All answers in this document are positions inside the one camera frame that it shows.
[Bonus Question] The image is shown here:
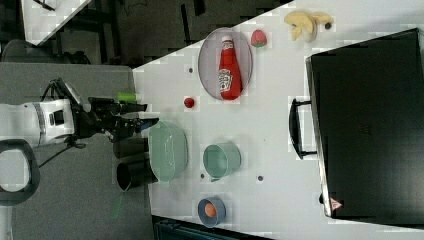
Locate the blue bowl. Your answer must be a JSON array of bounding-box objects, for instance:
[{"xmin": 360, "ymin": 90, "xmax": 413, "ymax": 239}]
[{"xmin": 197, "ymin": 196, "xmax": 226, "ymax": 228}]

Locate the grey round plate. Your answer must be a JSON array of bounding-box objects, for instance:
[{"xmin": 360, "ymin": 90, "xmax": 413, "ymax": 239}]
[{"xmin": 198, "ymin": 28, "xmax": 253, "ymax": 100}]

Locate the orange ball in bowl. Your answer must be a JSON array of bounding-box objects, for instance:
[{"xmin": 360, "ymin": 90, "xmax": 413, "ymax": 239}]
[{"xmin": 205, "ymin": 203, "xmax": 217, "ymax": 217}]

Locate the green oval colander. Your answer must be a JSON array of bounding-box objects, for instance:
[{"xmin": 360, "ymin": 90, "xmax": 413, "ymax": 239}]
[{"xmin": 148, "ymin": 121, "xmax": 188, "ymax": 184}]

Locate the red ketchup bottle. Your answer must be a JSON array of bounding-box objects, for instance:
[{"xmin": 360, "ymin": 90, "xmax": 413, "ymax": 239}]
[{"xmin": 218, "ymin": 35, "xmax": 242, "ymax": 100}]

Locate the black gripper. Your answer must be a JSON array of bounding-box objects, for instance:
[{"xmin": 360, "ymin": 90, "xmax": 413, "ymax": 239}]
[{"xmin": 71, "ymin": 97, "xmax": 159, "ymax": 140}]

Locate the green mug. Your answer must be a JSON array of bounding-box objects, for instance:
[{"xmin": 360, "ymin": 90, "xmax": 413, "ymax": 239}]
[{"xmin": 203, "ymin": 142, "xmax": 241, "ymax": 182}]

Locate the green toy vegetable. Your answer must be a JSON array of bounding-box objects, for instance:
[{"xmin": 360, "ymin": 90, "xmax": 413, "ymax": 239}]
[{"xmin": 117, "ymin": 92, "xmax": 137, "ymax": 102}]

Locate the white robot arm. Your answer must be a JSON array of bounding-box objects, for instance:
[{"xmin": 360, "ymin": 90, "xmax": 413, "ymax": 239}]
[{"xmin": 1, "ymin": 97, "xmax": 159, "ymax": 206}]

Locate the peeled toy banana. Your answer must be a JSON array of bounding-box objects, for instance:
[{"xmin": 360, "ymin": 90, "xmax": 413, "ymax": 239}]
[{"xmin": 284, "ymin": 11, "xmax": 334, "ymax": 43}]

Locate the toy strawberry near plate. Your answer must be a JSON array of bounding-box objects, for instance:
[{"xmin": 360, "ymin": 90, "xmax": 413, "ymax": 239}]
[{"xmin": 251, "ymin": 29, "xmax": 267, "ymax": 48}]

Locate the black toaster oven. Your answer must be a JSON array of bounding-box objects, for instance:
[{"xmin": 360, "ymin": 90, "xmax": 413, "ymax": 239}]
[{"xmin": 305, "ymin": 28, "xmax": 424, "ymax": 229}]

